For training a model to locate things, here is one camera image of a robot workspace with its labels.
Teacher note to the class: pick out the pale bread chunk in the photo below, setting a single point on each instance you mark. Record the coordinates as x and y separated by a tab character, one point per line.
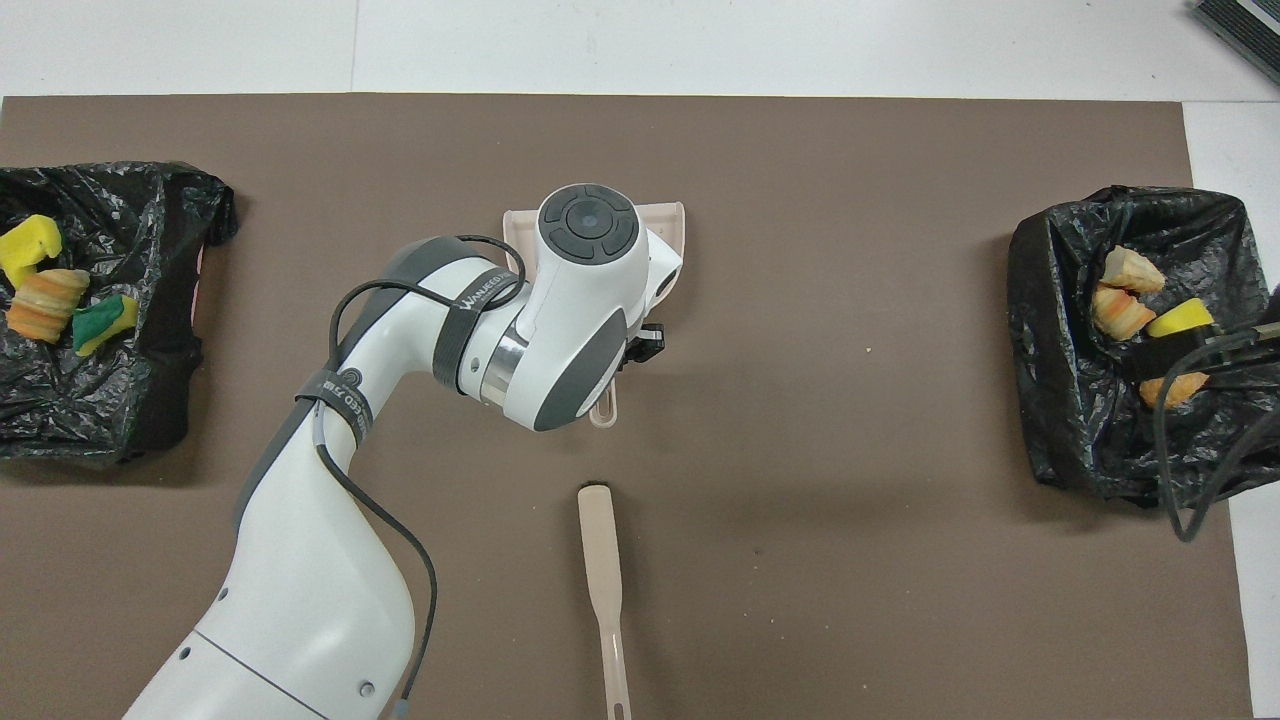
1132	270

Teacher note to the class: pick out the bin lined with black bag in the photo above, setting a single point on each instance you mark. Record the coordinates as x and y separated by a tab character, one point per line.
150	260
1070	400

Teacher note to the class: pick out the beige hand brush black bristles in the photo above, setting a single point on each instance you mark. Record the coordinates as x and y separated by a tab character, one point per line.
600	550

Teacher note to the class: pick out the brown table mat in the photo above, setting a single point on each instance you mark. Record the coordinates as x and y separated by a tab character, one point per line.
800	550

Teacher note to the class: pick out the beige plastic dustpan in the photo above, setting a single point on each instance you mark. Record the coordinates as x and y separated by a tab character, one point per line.
668	225

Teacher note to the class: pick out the notched yellow sponge piece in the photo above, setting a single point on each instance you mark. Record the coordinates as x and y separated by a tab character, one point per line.
25	245

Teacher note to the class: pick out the whitish angular foam chunk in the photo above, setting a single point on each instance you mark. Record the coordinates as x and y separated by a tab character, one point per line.
45	305

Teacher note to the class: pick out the brown bread-like lump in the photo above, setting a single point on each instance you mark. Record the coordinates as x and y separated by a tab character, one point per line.
1185	388

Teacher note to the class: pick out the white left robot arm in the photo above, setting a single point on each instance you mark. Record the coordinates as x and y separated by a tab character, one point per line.
320	560

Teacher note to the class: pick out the dark ribbed panel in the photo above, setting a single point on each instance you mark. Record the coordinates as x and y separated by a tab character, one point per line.
1245	25

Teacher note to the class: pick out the crusty bread chunk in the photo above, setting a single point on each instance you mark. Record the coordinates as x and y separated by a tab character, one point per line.
1120	312

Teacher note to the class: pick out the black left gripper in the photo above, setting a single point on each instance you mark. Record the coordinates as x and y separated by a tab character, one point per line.
648	342

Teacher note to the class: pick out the yellow sponge with green pad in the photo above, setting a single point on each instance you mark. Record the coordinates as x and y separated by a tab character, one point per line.
105	322

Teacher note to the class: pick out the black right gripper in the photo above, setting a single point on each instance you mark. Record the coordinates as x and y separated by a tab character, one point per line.
1165	358

